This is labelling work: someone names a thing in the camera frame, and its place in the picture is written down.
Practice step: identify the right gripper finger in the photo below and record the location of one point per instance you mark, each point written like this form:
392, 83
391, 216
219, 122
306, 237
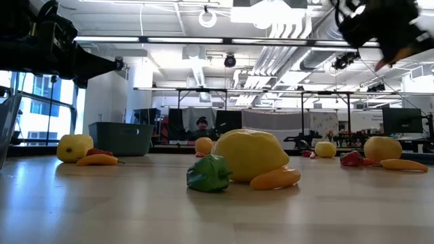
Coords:
425, 40
390, 45

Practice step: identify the yellow plastic lemon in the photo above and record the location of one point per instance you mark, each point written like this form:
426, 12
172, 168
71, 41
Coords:
251, 152
382, 148
73, 147
325, 149

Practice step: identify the red bell pepper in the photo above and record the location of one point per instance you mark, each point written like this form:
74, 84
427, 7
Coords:
98, 152
352, 159

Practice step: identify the orange chili pepper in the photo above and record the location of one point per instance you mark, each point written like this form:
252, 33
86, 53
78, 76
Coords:
98, 160
403, 165
274, 179

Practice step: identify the orange-tinted yellow lemon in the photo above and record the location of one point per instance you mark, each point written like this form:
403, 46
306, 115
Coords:
203, 145

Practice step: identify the small red chili pepper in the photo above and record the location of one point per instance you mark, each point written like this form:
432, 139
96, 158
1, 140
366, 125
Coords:
200, 155

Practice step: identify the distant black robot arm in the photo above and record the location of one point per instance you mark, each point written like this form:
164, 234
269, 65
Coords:
301, 138

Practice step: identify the black ceiling-mounted device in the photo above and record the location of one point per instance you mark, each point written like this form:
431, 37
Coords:
376, 88

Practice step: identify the large glass window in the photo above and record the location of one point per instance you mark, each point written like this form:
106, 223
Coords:
37, 115

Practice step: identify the teal plastic basket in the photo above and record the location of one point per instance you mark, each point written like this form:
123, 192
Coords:
118, 140

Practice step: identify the grey translucent plastic basket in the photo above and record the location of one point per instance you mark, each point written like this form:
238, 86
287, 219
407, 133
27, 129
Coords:
8, 128

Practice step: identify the black computer monitor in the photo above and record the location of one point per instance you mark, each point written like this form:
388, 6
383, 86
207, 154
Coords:
402, 120

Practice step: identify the LED light bar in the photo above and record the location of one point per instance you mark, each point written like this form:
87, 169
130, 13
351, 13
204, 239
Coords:
184, 40

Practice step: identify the black partition panel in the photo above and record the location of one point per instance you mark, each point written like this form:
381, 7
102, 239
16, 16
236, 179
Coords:
229, 120
175, 122

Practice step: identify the person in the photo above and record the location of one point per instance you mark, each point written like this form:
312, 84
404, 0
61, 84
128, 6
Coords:
202, 130

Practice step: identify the grey fabric curtain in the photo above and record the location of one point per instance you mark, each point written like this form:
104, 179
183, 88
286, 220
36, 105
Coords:
278, 122

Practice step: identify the black ceiling dome camera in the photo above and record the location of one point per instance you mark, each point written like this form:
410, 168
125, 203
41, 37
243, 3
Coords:
119, 63
230, 61

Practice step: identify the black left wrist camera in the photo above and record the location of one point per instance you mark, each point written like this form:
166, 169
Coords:
56, 35

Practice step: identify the black ceiling camera rig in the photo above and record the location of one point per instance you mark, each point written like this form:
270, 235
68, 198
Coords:
344, 62

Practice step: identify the distant black workstation frame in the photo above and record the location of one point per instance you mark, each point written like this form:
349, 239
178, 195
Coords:
302, 108

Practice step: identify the black aluminium table frame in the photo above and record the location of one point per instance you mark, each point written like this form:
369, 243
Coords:
173, 149

